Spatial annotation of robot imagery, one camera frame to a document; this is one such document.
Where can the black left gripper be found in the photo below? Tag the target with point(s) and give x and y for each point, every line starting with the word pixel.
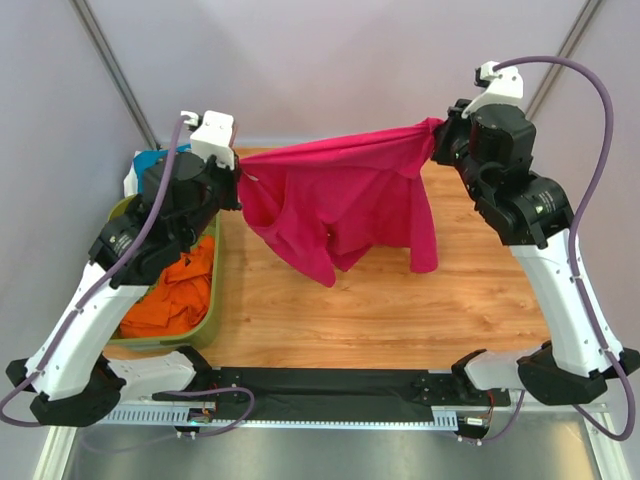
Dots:
pixel 233 177

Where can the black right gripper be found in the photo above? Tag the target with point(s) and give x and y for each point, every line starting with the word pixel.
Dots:
pixel 445 130

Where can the magenta pink t shirt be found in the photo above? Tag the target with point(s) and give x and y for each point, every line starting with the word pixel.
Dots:
pixel 321 206

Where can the olive green plastic basket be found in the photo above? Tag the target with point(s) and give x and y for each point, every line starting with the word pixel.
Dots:
pixel 205 331

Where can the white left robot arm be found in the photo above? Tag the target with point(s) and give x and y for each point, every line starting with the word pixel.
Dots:
pixel 73 383

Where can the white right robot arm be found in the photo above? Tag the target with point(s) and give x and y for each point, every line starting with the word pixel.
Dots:
pixel 532 217

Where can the folded blue t shirt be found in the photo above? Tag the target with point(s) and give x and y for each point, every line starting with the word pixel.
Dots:
pixel 145 159

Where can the folded white t shirt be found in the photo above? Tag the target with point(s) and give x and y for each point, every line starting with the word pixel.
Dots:
pixel 133 182

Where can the orange t shirt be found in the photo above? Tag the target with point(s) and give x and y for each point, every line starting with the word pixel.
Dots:
pixel 179 300

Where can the black cloth strip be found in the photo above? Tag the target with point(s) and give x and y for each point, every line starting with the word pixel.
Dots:
pixel 331 394

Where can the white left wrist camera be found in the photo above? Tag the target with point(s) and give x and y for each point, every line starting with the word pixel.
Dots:
pixel 212 135

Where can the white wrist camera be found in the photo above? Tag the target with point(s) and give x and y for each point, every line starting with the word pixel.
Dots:
pixel 503 86
pixel 212 135

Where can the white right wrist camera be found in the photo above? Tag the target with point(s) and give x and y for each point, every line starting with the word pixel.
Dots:
pixel 503 86

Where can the right aluminium corner post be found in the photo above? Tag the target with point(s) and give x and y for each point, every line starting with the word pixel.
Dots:
pixel 585 18

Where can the aluminium corner post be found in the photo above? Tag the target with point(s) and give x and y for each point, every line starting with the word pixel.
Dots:
pixel 585 18
pixel 101 44

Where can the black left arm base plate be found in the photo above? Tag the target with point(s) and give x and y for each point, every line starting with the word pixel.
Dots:
pixel 225 387

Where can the left aluminium corner post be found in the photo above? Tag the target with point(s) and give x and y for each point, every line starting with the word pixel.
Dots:
pixel 101 44

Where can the aluminium front rail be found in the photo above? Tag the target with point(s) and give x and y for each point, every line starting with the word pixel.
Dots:
pixel 550 407

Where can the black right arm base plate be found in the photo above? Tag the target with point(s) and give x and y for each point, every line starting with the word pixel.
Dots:
pixel 448 389

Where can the slotted grey cable duct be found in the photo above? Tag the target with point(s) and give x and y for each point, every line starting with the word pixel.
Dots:
pixel 442 421

